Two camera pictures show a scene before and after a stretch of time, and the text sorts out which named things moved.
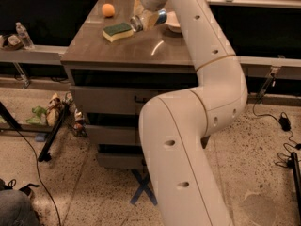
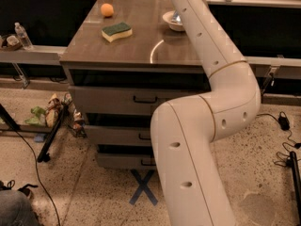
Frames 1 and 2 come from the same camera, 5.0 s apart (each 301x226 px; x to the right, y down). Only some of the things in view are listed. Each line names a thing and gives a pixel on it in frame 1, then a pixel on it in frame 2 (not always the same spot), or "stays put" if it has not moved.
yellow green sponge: (121, 30) stays put
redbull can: (136, 25) → (177, 16)
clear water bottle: (23, 34) stays put
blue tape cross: (143, 188) stays put
